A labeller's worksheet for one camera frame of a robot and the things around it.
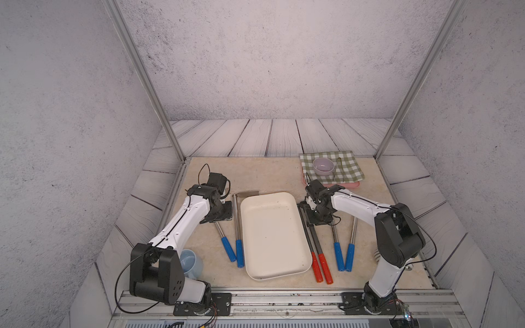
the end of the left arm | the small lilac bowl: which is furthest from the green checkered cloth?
the end of the left arm

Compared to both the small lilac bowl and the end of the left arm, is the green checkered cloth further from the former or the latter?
the end of the left arm

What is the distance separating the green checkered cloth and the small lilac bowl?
0.01m

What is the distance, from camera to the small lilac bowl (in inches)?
43.4

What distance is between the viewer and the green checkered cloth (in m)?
1.12
